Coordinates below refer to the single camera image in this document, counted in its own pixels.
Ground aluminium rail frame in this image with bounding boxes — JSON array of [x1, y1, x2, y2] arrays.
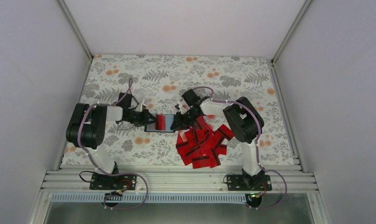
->
[[29, 163, 328, 224]]

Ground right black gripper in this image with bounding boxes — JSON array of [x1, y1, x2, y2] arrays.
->
[[171, 109, 200, 131]]

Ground black card holder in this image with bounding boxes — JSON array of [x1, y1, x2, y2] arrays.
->
[[144, 114, 174, 133]]

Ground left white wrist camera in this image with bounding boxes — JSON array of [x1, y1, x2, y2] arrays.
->
[[139, 101, 147, 112]]

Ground white red-dot card right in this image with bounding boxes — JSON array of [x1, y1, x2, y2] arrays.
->
[[206, 115, 216, 120]]

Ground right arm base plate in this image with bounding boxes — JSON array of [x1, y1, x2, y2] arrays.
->
[[224, 174, 273, 191]]

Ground red card bottom middle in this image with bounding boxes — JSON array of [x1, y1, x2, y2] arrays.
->
[[206, 144, 227, 168]]

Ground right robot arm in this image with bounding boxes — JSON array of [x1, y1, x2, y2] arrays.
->
[[171, 89, 265, 190]]

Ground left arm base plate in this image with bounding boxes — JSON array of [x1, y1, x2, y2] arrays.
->
[[89, 173, 137, 191]]

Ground red card right edge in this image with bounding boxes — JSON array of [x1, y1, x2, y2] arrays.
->
[[213, 124, 234, 141]]

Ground floral patterned table mat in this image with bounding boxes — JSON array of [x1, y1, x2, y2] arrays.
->
[[62, 55, 295, 166]]

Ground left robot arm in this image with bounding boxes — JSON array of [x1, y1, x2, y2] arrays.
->
[[66, 92, 158, 189]]

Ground red card bottom left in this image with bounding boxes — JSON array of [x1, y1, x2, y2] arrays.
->
[[176, 143, 198, 165]]

